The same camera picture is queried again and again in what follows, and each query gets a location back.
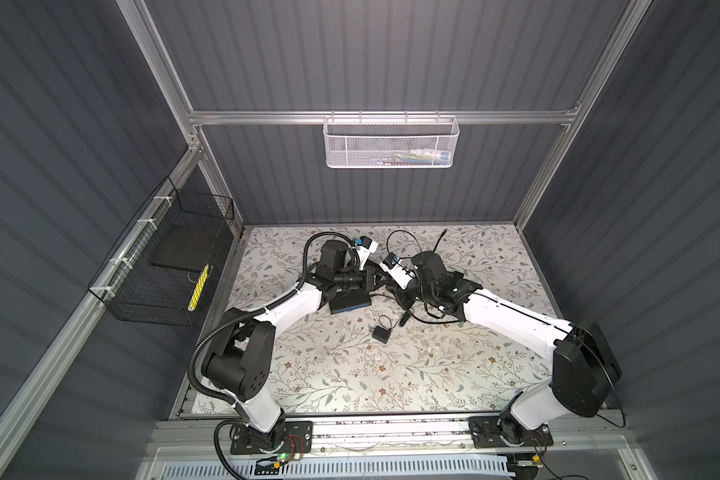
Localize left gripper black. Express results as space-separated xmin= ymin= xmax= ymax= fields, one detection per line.
xmin=333 ymin=265 xmax=392 ymax=294

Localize black network switch blue ports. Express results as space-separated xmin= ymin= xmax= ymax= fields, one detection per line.
xmin=329 ymin=290 xmax=372 ymax=315

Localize black USB splitter cable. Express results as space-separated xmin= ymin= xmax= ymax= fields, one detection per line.
xmin=385 ymin=227 xmax=464 ymax=326

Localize black power adapter with cable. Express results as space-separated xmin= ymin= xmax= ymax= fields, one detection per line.
xmin=371 ymin=309 xmax=413 ymax=344

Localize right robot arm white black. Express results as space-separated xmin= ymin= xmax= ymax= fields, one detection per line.
xmin=411 ymin=251 xmax=621 ymax=444

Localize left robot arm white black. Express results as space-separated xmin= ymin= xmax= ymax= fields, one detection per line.
xmin=187 ymin=231 xmax=378 ymax=435

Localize markers in white basket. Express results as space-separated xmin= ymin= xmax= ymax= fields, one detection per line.
xmin=376 ymin=149 xmax=452 ymax=168

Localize black foam pad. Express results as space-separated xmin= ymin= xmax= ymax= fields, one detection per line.
xmin=150 ymin=225 xmax=216 ymax=273

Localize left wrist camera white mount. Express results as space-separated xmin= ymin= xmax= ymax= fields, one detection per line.
xmin=354 ymin=236 xmax=378 ymax=270

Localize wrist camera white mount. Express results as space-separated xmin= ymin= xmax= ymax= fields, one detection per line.
xmin=354 ymin=236 xmax=378 ymax=270
xmin=380 ymin=253 xmax=415 ymax=290

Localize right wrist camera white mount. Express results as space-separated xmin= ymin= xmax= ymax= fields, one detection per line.
xmin=380 ymin=253 xmax=415 ymax=290

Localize white wire mesh basket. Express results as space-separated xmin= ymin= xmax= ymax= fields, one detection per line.
xmin=322 ymin=115 xmax=460 ymax=169

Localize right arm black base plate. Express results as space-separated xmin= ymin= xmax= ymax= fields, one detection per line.
xmin=468 ymin=415 xmax=554 ymax=448

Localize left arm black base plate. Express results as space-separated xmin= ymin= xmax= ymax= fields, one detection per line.
xmin=229 ymin=420 xmax=314 ymax=455

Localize white ventilated cable duct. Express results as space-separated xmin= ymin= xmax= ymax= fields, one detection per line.
xmin=158 ymin=454 xmax=516 ymax=480

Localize black wire basket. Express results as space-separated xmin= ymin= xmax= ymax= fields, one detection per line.
xmin=89 ymin=180 xmax=236 ymax=327

